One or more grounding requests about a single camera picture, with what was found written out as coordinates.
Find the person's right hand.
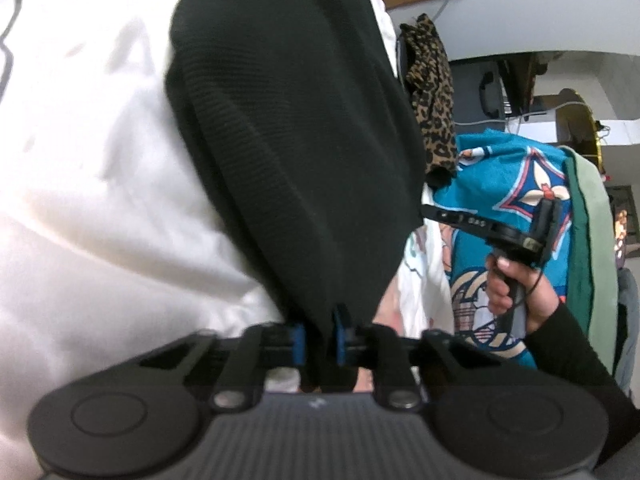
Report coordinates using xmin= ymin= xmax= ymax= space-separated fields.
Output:
xmin=484 ymin=255 xmax=562 ymax=335

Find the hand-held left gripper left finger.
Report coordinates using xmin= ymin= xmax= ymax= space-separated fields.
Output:
xmin=135 ymin=321 xmax=306 ymax=411

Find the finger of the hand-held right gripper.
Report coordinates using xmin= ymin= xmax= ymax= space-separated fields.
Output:
xmin=421 ymin=203 xmax=493 ymax=237

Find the teal printed cloth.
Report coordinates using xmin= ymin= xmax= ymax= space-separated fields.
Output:
xmin=430 ymin=130 xmax=573 ymax=361

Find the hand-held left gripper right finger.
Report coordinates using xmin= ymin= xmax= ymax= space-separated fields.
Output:
xmin=333 ymin=304 xmax=483 ymax=411

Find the leopard print cloth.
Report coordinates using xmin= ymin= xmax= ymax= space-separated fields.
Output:
xmin=400 ymin=14 xmax=458 ymax=186

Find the person's right forearm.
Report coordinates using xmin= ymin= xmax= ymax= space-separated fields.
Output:
xmin=520 ymin=302 xmax=640 ymax=461

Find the green cloth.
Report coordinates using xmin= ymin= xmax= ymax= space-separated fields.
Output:
xmin=557 ymin=145 xmax=621 ymax=376

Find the black garment with grey logo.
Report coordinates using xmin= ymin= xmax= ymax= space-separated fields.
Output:
xmin=167 ymin=0 xmax=426 ymax=391

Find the cartoon printed blanket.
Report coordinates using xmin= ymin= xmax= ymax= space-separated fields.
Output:
xmin=0 ymin=0 xmax=453 ymax=461

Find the black wall-mounted device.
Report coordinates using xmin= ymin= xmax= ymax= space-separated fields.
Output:
xmin=479 ymin=71 xmax=502 ymax=117

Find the gold metal frame furniture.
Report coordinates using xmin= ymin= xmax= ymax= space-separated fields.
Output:
xmin=554 ymin=87 xmax=605 ymax=167

